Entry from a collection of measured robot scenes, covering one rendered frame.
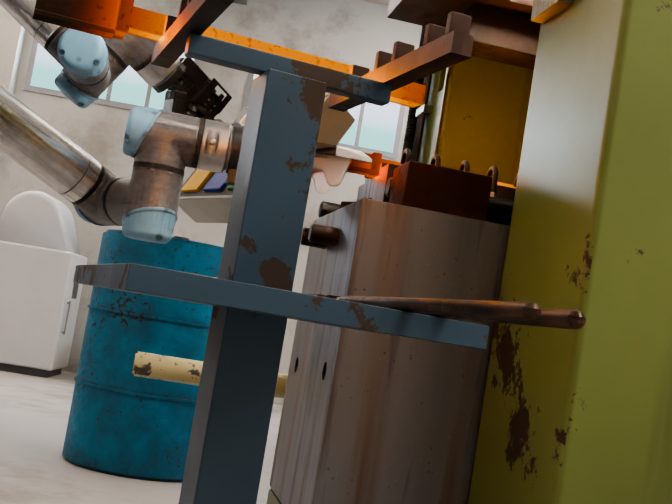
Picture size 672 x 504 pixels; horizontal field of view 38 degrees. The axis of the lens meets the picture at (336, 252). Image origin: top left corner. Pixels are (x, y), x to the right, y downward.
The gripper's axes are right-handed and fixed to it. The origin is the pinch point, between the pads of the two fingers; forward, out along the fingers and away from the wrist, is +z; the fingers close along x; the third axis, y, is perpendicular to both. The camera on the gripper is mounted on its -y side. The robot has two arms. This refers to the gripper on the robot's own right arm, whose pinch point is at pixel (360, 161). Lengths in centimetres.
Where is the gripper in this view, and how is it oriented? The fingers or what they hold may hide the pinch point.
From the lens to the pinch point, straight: 151.4
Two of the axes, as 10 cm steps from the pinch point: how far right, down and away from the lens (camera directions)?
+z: 9.7, 1.7, 1.8
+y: -1.6, 9.8, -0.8
